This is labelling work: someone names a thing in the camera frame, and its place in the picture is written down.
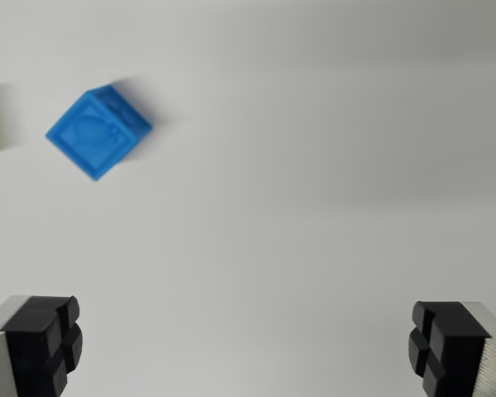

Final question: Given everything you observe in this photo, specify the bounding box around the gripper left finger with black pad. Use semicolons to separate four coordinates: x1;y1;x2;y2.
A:
0;294;84;397

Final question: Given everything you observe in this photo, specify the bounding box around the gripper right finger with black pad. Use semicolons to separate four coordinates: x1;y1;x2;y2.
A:
408;300;496;397

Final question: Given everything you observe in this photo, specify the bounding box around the blue embossed cube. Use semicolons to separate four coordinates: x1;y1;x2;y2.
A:
45;84;155;184

